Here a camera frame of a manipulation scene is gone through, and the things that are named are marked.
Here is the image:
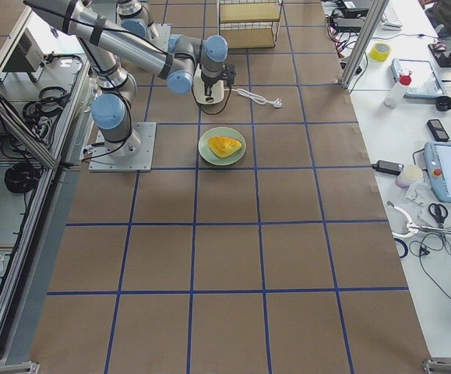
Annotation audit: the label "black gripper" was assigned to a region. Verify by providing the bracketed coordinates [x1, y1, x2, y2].
[200, 63, 236, 96]

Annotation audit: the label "white two-slot toaster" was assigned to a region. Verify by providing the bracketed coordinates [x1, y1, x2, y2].
[192, 65, 224, 105]

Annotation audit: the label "light green plate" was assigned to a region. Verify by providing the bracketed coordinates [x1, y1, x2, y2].
[198, 126, 246, 166]

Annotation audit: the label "orange triangular pastry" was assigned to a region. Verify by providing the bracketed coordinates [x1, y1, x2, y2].
[207, 136, 242, 158]

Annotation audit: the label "yellow tape roll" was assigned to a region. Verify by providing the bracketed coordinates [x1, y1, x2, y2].
[368, 42, 392, 62]

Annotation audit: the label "clear bottle with red cap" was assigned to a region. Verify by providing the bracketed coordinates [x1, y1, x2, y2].
[383, 69, 412, 108]

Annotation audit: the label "black power adapter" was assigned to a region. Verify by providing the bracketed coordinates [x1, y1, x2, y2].
[372, 160, 404, 176]

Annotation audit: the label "white paper cup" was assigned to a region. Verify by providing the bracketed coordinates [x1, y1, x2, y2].
[395, 165, 423, 189]

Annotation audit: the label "black phone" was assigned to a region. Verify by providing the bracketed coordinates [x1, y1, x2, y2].
[427, 119, 449, 142]

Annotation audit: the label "black scissors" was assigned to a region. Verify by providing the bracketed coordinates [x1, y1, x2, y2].
[428, 203, 449, 228]

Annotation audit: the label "white toaster power cord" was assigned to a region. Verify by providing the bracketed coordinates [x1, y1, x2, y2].
[224, 87, 284, 110]

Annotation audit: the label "wire basket with checkered cloth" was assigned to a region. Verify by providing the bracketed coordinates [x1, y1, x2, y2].
[217, 0, 283, 49]

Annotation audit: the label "aluminium frame post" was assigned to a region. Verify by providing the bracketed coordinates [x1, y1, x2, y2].
[339, 0, 389, 88]

